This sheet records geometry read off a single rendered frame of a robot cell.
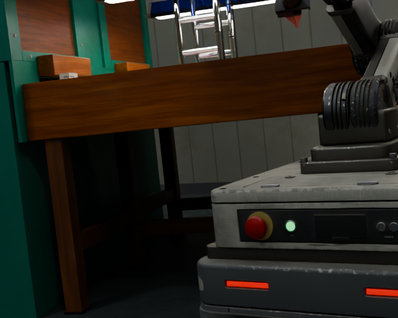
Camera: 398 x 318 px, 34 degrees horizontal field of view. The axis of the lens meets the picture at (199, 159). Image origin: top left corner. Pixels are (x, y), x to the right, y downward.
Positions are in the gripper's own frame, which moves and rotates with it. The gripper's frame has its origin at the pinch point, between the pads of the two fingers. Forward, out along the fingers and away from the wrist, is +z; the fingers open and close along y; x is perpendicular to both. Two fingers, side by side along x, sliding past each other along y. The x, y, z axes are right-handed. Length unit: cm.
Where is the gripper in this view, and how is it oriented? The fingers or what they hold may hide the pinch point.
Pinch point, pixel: (296, 24)
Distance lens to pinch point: 201.0
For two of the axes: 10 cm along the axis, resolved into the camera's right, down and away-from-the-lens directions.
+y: -9.6, 0.8, 2.7
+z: 2.7, 5.7, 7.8
